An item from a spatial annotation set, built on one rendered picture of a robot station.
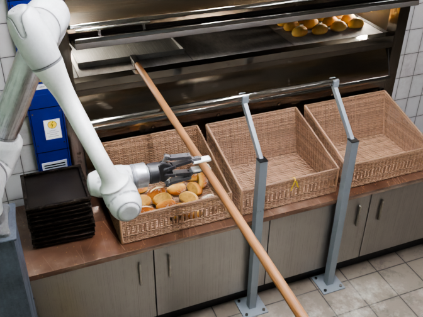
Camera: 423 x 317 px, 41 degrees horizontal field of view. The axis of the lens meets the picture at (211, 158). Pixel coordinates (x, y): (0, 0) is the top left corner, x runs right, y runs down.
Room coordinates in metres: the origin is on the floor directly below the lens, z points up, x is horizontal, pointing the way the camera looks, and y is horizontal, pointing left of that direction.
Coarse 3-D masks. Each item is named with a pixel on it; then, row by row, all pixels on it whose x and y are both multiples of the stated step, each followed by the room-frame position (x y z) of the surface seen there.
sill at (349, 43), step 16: (288, 48) 2.84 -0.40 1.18; (304, 48) 2.85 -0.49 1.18; (320, 48) 2.88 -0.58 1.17; (336, 48) 2.92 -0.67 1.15; (176, 64) 2.61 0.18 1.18; (192, 64) 2.62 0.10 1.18; (208, 64) 2.63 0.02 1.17; (224, 64) 2.67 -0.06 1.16; (240, 64) 2.70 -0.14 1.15; (80, 80) 2.42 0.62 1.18; (96, 80) 2.42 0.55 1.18; (112, 80) 2.45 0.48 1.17; (128, 80) 2.48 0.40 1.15
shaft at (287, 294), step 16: (144, 80) 2.39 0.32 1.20; (160, 96) 2.21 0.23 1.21; (176, 128) 1.96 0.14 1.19; (192, 144) 1.83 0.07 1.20; (208, 176) 1.63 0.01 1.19; (224, 192) 1.53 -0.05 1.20; (240, 224) 1.37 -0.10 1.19; (256, 240) 1.30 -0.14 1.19; (272, 272) 1.17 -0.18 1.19; (288, 288) 1.11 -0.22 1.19; (288, 304) 1.06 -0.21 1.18
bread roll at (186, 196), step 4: (184, 192) 2.26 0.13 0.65; (188, 192) 2.25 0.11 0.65; (192, 192) 2.25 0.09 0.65; (180, 196) 2.25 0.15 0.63; (184, 196) 2.24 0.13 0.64; (188, 196) 2.24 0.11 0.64; (192, 196) 2.24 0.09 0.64; (196, 196) 2.24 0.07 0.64; (184, 200) 2.23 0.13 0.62; (188, 200) 2.23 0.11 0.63; (192, 200) 2.22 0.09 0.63
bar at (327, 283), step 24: (240, 96) 2.29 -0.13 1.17; (336, 96) 2.44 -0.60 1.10; (96, 120) 2.05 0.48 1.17; (120, 120) 2.08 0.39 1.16; (264, 168) 2.09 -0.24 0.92; (264, 192) 2.10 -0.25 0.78; (336, 216) 2.29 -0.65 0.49; (336, 240) 2.27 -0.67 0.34; (336, 264) 2.28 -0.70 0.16; (336, 288) 2.25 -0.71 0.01; (240, 312) 2.06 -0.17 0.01; (264, 312) 2.07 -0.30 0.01
